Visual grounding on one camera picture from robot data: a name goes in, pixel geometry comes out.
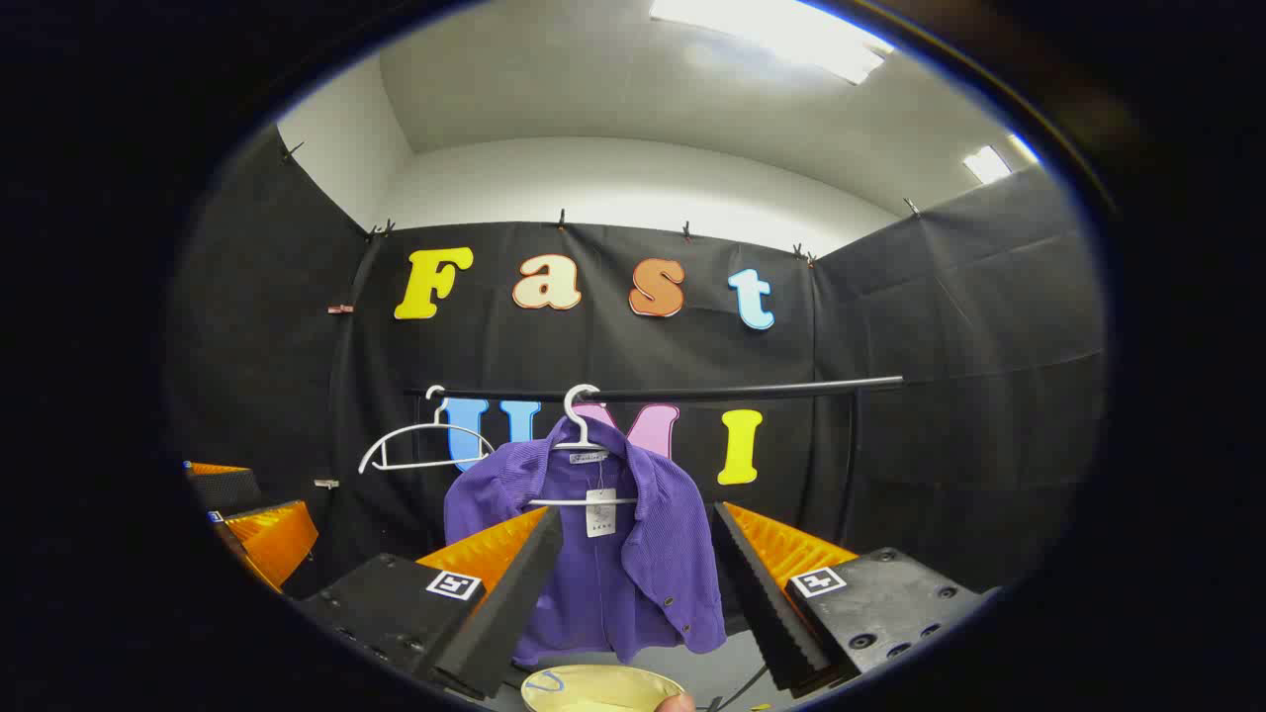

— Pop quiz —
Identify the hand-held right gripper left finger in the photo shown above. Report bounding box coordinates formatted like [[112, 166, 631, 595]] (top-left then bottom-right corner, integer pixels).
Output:
[[295, 506, 565, 701]]

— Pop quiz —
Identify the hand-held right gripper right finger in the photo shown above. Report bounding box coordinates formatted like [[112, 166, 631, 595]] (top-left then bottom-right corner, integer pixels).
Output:
[[712, 500, 1002, 693]]

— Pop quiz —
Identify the purple corduroy jacket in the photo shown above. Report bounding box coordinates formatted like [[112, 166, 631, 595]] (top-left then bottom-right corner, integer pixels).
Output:
[[443, 413, 728, 667]]

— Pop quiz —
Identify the white clothes hanger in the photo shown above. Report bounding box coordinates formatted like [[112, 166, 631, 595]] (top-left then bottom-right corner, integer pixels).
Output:
[[527, 384, 641, 509], [358, 386, 496, 474]]

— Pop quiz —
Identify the small ceiling light panel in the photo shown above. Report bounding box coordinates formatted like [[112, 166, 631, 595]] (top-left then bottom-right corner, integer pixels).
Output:
[[962, 132, 1041, 186]]

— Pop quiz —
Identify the large ceiling light panel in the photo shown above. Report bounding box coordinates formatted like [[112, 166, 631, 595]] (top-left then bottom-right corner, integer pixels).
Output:
[[648, 0, 896, 87]]

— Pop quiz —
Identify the black clothes rail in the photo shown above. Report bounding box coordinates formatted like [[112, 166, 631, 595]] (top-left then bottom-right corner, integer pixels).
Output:
[[404, 375, 905, 520]]

